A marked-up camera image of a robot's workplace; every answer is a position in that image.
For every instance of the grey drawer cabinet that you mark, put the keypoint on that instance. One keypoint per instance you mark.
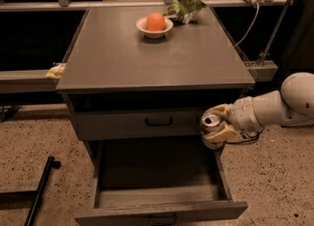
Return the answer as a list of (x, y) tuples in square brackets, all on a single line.
[(109, 54)]

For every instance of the green chip bag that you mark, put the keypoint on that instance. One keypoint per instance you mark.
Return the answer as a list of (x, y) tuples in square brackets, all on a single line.
[(184, 11)]

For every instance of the yellow sponge on rail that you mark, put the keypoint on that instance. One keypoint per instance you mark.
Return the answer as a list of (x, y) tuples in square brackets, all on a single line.
[(56, 72)]

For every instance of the grey top drawer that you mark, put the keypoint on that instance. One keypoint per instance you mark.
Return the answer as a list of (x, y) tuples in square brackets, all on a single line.
[(143, 114)]

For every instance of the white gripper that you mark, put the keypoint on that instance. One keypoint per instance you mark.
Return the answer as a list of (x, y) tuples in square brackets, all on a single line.
[(242, 114)]

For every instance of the orange fruit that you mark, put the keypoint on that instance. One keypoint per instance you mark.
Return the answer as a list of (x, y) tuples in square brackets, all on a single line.
[(155, 22)]

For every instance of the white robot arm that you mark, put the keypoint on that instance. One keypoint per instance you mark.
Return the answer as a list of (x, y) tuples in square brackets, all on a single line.
[(292, 105)]

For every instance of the black metal floor bar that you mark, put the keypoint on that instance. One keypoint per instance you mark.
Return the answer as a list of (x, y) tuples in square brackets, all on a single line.
[(32, 197)]

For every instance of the silver 7up soda can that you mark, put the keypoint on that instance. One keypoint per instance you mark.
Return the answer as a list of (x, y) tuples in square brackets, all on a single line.
[(210, 123)]

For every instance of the grey open middle drawer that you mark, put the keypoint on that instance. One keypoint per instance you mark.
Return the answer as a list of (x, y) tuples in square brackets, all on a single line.
[(158, 182)]

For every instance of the grey metal frame rail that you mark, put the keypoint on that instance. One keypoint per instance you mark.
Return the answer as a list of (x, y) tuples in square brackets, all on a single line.
[(26, 81)]

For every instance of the white bowl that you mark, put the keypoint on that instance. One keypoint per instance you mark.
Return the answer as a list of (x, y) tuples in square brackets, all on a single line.
[(141, 26)]

